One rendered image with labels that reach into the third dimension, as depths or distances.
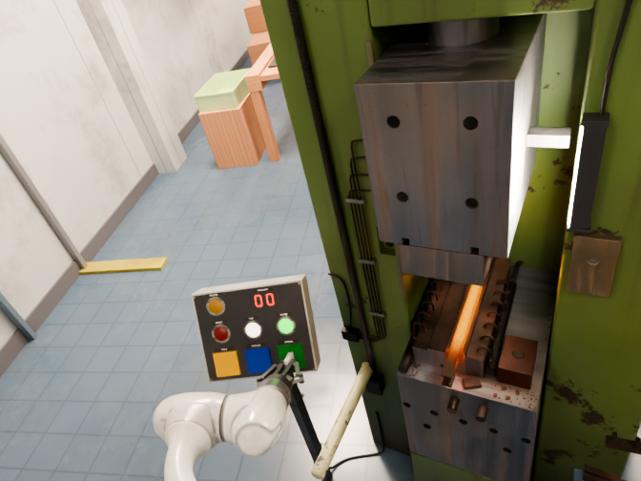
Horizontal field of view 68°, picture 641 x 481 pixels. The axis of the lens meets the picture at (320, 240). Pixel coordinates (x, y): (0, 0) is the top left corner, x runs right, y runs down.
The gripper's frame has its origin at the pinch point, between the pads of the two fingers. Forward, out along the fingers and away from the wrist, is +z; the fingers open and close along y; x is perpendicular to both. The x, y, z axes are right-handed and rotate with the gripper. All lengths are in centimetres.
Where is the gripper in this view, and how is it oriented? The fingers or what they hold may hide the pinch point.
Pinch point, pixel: (289, 361)
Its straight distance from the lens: 142.1
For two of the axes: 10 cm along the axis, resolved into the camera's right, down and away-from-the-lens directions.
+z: 1.2, -1.4, 9.8
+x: -1.6, -9.8, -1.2
